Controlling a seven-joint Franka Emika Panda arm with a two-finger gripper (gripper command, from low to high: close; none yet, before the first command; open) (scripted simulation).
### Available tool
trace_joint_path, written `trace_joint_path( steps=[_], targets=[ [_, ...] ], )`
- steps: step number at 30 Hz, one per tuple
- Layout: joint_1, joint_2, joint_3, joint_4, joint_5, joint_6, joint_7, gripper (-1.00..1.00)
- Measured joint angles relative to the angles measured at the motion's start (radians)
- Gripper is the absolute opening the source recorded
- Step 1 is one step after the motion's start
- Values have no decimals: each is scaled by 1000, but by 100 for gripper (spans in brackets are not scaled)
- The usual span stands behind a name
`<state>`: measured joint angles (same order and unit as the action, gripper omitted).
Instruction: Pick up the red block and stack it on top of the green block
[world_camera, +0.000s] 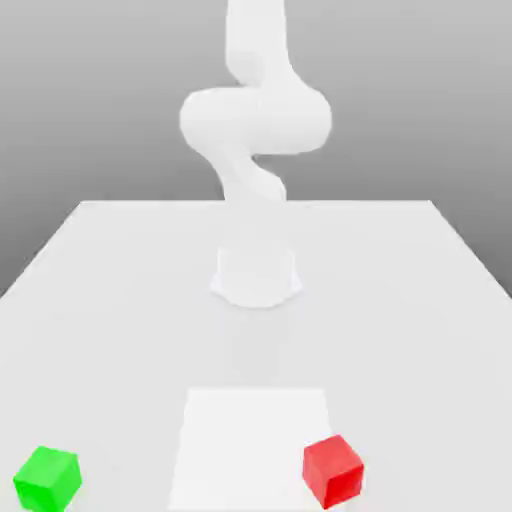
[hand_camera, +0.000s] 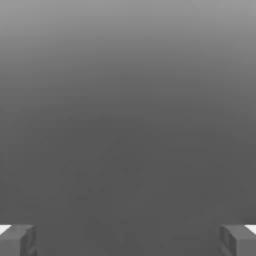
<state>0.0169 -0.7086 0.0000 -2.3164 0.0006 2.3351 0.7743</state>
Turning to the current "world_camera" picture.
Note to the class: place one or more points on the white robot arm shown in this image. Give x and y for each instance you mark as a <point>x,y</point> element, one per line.
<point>256,120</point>

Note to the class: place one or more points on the small red cube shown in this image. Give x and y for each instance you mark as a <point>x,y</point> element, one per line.
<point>332,470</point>

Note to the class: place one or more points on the small green cube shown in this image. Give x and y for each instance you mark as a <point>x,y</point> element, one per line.
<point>48,478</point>

